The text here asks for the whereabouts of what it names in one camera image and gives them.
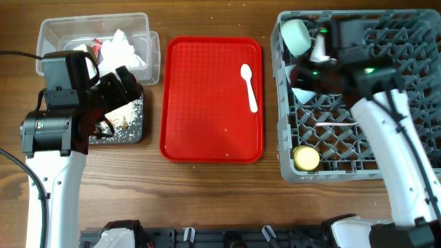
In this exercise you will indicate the clear plastic waste bin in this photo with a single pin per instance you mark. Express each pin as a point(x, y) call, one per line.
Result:
point(67, 33)

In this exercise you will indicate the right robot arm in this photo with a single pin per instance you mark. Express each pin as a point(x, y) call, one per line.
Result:
point(379, 103)

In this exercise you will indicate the large light blue plate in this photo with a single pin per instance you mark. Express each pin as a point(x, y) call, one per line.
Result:
point(302, 95)

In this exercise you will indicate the grey dishwasher rack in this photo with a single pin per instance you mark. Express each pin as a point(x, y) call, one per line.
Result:
point(412, 39)

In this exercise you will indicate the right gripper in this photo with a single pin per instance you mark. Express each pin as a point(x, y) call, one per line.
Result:
point(309, 69)

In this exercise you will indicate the small green bowl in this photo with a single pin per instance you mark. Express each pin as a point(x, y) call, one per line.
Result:
point(296, 36)

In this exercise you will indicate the white plastic spoon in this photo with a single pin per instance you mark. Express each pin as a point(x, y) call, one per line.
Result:
point(246, 74)

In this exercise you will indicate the yellow plastic cup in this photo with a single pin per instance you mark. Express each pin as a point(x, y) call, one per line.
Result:
point(305, 158)

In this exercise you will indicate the red snack wrapper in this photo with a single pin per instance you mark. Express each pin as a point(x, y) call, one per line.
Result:
point(96, 46)

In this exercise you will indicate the black plastic tray bin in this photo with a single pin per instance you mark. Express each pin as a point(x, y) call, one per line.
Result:
point(131, 127)

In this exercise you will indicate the white plastic fork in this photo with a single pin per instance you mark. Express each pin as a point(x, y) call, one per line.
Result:
point(322, 124)

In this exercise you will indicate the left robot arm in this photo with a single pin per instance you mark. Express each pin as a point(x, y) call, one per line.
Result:
point(55, 141)

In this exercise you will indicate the food scraps and rice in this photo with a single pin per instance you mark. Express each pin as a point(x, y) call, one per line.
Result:
point(125, 120)

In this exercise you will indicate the white paper napkin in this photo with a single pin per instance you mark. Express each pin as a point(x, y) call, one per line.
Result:
point(115, 53)

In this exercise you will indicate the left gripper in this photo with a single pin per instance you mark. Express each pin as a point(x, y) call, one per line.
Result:
point(120, 97)

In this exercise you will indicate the red serving tray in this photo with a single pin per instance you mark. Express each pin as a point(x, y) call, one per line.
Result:
point(205, 114)

